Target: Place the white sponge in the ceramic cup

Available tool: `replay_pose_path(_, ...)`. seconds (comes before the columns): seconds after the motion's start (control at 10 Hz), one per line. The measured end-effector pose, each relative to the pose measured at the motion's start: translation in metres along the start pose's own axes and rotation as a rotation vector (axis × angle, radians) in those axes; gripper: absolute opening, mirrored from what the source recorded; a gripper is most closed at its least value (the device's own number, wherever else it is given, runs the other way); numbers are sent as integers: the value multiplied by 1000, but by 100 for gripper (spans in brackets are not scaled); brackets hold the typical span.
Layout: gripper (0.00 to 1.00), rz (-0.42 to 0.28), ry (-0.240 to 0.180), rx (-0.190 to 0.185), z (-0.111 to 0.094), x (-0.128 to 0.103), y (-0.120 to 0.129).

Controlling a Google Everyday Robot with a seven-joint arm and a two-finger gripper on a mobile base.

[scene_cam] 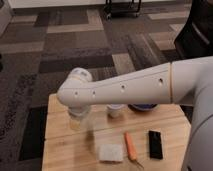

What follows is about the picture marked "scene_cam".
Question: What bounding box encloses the black rectangular block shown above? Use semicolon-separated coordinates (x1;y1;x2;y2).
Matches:
149;131;163;159

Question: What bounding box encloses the white sponge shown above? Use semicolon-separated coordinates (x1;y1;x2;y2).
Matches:
98;144;123;162

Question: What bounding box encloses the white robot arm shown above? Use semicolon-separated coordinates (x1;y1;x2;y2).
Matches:
57;56;213;171

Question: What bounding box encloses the blue plate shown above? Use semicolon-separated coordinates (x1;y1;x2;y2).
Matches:
128;104;157;112

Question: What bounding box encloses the black office chair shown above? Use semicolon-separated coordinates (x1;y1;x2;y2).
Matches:
174;0;213;59

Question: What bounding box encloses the orange carrot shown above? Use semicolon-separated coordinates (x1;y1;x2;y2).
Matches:
124;132;144;168

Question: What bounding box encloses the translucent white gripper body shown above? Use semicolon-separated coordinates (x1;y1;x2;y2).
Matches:
68;108;90;131

